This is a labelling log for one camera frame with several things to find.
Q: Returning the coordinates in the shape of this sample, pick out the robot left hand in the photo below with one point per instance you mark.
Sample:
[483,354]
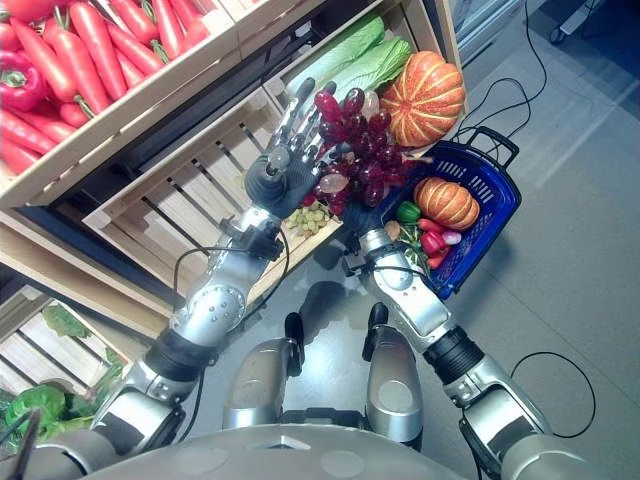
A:
[280,182]

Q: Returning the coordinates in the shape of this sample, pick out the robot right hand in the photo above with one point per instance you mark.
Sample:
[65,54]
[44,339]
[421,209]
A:
[364,217]

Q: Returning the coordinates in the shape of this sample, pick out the red grape bunch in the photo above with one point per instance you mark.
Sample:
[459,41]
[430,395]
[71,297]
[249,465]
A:
[365,150]

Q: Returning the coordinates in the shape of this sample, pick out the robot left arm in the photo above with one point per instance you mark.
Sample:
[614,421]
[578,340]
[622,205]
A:
[215,305]

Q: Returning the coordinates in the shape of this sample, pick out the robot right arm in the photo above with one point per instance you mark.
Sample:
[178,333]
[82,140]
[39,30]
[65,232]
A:
[425,310]

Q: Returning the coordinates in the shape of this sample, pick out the blue plastic shopping basket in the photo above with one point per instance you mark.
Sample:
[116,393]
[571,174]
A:
[487,200]

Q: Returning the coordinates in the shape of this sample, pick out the green bell pepper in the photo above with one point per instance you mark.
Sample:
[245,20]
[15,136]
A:
[409,212]

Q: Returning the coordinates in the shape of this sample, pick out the green grape bunch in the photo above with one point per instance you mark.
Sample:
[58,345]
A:
[310,220]

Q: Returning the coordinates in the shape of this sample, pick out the red chili pepper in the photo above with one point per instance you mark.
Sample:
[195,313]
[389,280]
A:
[431,225]

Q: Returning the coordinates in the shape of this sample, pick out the small red bell pepper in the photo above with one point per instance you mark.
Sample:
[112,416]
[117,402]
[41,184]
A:
[432,242]

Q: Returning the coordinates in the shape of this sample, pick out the slatted wooden crate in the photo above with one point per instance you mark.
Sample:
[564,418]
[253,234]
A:
[200,200]

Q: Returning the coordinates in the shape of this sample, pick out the small orange striped pumpkin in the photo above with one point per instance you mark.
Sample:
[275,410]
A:
[447,200]

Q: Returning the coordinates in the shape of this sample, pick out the pink radish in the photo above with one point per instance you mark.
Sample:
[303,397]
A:
[451,237]

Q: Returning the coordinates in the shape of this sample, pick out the large orange striped pumpkin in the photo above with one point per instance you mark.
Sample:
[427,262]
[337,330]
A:
[425,97]

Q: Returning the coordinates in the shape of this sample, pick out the wooden shelf tray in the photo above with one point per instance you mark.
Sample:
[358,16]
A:
[150,115]

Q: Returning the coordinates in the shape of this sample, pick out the green napa cabbage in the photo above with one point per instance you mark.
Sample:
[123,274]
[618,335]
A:
[380,65]
[350,45]

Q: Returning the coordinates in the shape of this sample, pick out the robot right leg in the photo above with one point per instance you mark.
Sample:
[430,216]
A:
[392,385]

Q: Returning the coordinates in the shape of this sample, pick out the robot leg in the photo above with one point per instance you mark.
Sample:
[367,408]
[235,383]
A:
[262,380]
[392,385]

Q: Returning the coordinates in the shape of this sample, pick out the red carrot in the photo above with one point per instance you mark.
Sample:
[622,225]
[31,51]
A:
[17,157]
[42,57]
[25,132]
[169,27]
[97,45]
[192,20]
[132,17]
[135,50]
[130,70]
[75,65]
[50,125]

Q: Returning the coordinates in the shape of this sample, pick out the robot left leg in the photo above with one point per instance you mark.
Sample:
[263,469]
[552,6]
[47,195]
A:
[262,380]

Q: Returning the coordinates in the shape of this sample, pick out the wooden crate with cabbages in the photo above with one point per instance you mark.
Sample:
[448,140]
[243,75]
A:
[452,30]

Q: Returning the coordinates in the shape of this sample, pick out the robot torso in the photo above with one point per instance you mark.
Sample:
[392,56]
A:
[275,457]

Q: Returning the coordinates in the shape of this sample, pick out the large red bell pepper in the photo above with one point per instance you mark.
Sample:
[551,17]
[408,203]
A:
[22,82]

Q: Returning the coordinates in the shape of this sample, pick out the low wooden crate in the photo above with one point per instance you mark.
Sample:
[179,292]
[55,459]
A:
[50,345]

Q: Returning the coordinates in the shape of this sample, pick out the power strip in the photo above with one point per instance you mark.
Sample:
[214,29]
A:
[575,20]

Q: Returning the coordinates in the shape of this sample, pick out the red tomato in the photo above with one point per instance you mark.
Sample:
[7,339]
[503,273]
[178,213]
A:
[25,9]

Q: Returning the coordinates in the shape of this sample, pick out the green lettuce head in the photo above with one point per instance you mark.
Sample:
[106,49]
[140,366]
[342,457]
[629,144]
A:
[40,407]

